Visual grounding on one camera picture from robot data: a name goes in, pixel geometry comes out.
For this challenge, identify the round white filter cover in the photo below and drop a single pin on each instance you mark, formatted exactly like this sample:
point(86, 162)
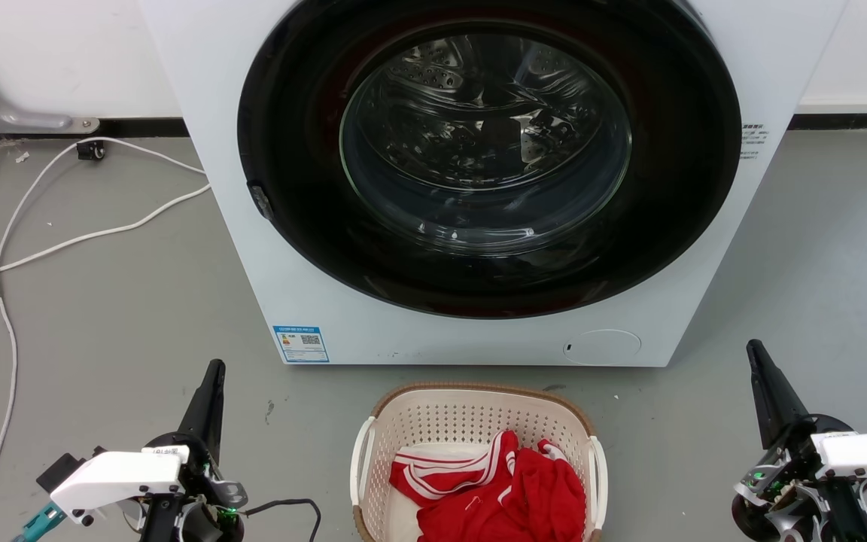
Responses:
point(603, 348)

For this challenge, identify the blue white energy label sticker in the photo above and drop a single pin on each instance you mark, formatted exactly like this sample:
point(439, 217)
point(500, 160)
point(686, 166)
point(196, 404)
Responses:
point(300, 344)

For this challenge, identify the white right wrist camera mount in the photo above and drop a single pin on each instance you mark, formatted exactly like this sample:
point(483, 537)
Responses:
point(866, 455)

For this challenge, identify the round black glass washer door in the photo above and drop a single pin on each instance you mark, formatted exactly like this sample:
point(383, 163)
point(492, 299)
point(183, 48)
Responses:
point(305, 226)

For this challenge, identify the cream perforated plastic laundry basket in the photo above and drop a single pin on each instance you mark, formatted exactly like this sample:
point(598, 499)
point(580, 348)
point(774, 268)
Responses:
point(448, 415)

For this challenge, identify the white front-load washing machine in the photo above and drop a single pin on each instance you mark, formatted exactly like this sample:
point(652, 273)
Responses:
point(253, 301)

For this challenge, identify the small printed warning label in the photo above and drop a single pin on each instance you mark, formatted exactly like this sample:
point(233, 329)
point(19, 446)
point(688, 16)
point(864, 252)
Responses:
point(751, 141)

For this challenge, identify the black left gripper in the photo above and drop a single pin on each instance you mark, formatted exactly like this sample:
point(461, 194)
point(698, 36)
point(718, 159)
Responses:
point(211, 497)

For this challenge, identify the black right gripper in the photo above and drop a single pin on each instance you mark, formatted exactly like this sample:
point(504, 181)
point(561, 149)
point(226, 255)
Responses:
point(787, 489)

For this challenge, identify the red garment with white stripes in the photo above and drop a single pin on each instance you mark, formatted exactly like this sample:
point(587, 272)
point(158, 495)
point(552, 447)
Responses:
point(524, 504)

